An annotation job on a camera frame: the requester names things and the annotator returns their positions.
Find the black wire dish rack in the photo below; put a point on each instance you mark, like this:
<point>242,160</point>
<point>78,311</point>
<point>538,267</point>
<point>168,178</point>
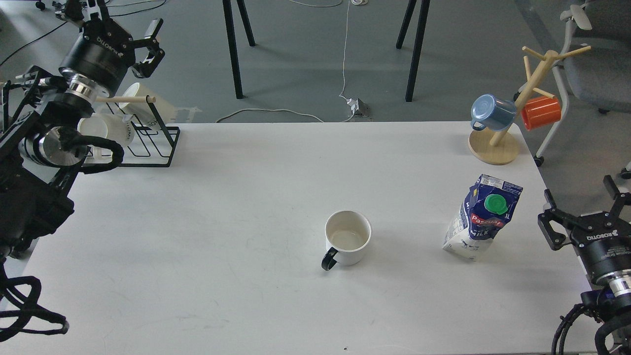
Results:
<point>150,148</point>

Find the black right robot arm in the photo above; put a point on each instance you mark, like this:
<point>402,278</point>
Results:
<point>608,305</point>

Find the white mug lying in rack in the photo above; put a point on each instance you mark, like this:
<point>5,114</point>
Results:
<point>108,126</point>

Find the white mug black handle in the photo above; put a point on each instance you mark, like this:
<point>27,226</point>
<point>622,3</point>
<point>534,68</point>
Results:
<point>347,236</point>

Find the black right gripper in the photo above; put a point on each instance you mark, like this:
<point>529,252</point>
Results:
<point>604,251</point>

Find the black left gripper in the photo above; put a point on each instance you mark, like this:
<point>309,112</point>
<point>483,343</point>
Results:
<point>102,53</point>

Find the wooden mug tree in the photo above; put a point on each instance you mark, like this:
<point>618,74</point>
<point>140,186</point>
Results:
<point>499,147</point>

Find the white power adapter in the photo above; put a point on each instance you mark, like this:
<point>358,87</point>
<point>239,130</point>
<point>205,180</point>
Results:
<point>358,108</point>

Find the black table leg right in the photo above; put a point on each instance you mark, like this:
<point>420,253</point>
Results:
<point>418,42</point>

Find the black table leg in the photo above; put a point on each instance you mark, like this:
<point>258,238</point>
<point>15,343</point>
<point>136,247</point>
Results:
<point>231,39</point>
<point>418,42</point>

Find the orange mug on tree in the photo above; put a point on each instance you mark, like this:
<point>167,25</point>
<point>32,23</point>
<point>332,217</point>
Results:
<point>541,111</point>

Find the blue mug on tree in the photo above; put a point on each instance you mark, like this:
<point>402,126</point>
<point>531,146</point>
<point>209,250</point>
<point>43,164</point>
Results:
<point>493,113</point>

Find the cream cup on rack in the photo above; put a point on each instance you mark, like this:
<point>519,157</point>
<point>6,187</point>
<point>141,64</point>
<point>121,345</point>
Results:
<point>142,111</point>

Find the black table leg left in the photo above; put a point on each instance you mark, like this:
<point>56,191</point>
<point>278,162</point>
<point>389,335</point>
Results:
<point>231,39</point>

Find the blue white milk carton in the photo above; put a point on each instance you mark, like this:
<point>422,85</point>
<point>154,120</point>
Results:
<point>486,209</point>

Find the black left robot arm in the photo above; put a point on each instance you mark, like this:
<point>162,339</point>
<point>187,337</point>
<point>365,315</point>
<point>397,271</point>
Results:
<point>42,150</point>

